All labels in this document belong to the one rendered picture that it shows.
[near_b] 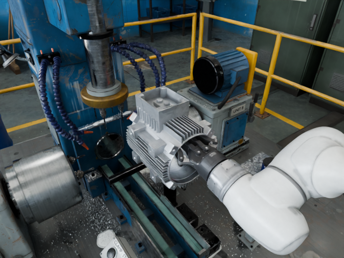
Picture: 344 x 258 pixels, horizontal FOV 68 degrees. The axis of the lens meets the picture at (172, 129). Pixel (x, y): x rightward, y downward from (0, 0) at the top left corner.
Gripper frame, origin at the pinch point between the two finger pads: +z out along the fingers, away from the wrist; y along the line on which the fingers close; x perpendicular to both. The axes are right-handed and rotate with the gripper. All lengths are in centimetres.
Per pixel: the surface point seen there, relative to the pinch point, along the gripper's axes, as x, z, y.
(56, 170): 26.0, 25.3, 29.0
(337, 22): 39, 91, -310
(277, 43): 56, 109, -229
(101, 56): -6.7, 36.0, 3.5
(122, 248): 27.5, -11.5, 22.3
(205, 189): 58, 5, -30
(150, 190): 47.0, 13.2, -2.9
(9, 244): 42, 17, 50
